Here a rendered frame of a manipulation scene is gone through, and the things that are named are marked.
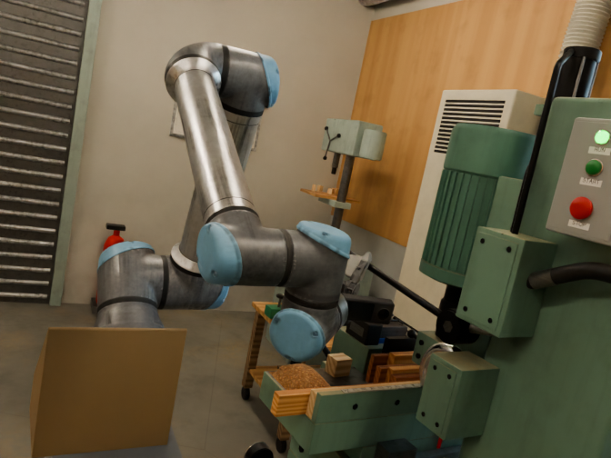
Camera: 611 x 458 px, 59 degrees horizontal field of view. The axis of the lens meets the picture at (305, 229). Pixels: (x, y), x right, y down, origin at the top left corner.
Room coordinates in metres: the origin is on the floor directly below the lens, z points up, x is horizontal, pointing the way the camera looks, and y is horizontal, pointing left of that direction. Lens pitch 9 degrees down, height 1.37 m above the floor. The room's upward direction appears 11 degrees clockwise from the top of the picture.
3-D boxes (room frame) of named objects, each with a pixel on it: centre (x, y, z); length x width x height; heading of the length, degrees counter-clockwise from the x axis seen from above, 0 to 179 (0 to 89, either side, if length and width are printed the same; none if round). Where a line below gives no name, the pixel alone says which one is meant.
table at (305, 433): (1.17, -0.26, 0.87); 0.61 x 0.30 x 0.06; 122
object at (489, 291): (0.83, -0.32, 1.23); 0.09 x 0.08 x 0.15; 32
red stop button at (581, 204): (0.72, -0.35, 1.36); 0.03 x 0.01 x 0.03; 32
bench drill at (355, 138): (3.53, -0.20, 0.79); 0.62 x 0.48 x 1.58; 25
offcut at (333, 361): (1.12, -0.13, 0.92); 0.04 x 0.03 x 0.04; 128
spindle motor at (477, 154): (1.09, -0.33, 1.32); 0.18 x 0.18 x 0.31
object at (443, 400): (0.85, -0.30, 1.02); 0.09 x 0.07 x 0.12; 122
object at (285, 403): (1.06, -0.29, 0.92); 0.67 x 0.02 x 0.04; 122
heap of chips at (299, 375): (1.02, -0.06, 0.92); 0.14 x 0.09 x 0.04; 32
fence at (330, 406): (1.04, -0.34, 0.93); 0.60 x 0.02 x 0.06; 122
